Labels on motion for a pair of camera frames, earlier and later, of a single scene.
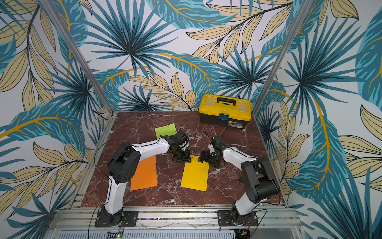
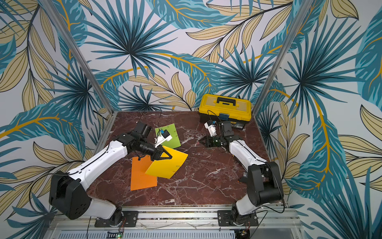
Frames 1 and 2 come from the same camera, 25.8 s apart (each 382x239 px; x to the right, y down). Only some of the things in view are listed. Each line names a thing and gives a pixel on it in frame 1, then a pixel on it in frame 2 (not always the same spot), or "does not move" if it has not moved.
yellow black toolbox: x=224 y=111 does not move
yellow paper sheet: x=196 y=174 -> x=167 y=168
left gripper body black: x=180 y=152 -> x=148 y=148
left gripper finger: x=174 y=156 -> x=168 y=154
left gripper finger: x=186 y=157 -> x=161 y=158
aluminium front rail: x=269 y=219 does not move
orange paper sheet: x=145 y=176 does not move
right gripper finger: x=203 y=156 -> x=207 y=141
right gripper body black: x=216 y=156 -> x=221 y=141
